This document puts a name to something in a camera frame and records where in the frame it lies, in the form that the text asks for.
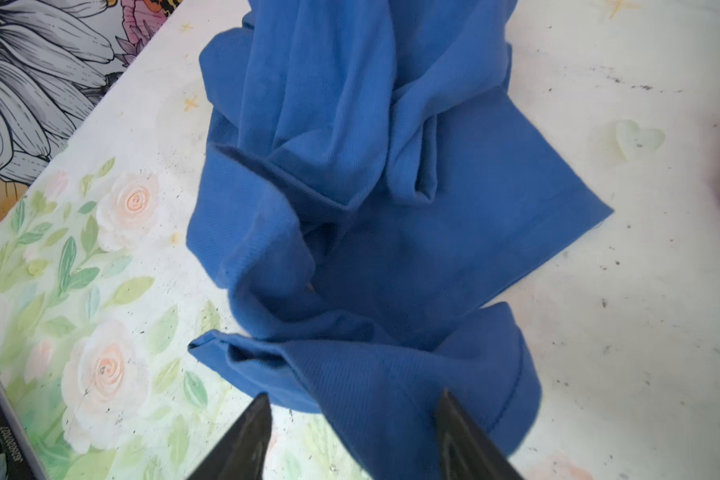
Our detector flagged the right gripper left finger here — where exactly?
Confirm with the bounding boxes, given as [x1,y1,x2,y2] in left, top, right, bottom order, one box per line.
[188,393,272,480]

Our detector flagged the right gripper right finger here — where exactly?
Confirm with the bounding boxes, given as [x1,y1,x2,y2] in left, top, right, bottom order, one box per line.
[435,390,522,480]

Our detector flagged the blue cloth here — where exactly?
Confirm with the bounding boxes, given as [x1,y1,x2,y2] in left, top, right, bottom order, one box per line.
[187,1,611,479]

